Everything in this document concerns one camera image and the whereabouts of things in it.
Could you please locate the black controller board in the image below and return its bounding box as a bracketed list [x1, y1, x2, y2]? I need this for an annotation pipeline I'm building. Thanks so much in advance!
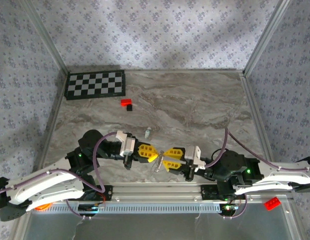
[78, 203, 100, 218]
[220, 203, 239, 218]

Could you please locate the black white checkerboard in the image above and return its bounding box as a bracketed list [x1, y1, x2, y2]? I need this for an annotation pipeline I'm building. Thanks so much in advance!
[64, 69, 127, 101]

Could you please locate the large red toy brick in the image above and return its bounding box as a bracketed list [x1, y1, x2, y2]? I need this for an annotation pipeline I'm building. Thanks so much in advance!
[264, 196, 282, 211]

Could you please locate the grey metal sheet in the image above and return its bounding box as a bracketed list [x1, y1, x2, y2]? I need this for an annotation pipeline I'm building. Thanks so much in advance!
[24, 212, 296, 240]

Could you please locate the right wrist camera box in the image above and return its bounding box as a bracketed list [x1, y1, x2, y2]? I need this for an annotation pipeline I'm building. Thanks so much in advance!
[184, 145, 207, 169]

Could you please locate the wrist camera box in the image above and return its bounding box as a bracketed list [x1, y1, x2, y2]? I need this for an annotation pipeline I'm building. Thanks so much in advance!
[184, 145, 207, 169]
[115, 130, 136, 158]

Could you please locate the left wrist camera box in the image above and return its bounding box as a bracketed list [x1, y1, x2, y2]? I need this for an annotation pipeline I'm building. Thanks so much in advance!
[115, 130, 136, 158]

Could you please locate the aluminium mounting rail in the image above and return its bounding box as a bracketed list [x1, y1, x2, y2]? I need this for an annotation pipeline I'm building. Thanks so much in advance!
[22, 183, 295, 202]

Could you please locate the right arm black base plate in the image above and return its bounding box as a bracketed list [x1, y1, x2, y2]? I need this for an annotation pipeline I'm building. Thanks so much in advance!
[200, 184, 247, 201]

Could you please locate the aluminium side rail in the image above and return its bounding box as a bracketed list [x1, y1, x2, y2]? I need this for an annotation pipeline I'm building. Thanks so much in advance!
[240, 72, 281, 182]
[27, 71, 70, 185]

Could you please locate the grey slotted cable duct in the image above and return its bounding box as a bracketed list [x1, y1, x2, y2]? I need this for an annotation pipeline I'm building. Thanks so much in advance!
[46, 202, 222, 214]

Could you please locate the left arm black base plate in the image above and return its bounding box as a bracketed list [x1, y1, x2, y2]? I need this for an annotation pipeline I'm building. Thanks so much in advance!
[79, 184, 113, 201]

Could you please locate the aluminium back rail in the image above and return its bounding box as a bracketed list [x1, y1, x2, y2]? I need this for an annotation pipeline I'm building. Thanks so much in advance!
[67, 68, 246, 75]

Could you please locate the aluminium frame post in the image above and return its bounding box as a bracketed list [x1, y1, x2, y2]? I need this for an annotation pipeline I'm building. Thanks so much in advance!
[243, 0, 294, 75]
[19, 0, 70, 75]

